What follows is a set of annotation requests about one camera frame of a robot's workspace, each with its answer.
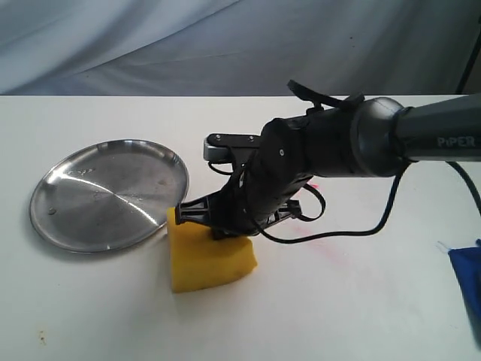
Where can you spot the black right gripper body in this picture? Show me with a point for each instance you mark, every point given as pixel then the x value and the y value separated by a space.
pixel 273 174

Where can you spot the grey draped backdrop cloth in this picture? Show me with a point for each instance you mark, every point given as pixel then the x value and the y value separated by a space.
pixel 234 48

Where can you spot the yellow sponge block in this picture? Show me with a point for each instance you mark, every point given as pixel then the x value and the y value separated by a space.
pixel 198 262

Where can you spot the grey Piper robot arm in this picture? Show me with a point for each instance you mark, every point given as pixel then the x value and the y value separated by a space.
pixel 354 137

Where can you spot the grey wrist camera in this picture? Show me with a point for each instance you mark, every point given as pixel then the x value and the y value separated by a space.
pixel 230 148

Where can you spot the round stainless steel plate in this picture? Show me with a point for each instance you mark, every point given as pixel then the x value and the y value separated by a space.
pixel 108 196

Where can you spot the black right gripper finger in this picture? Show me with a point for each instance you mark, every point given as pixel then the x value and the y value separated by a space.
pixel 270 213
pixel 206 211

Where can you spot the blue cloth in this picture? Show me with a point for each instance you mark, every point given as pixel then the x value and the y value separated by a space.
pixel 466 266

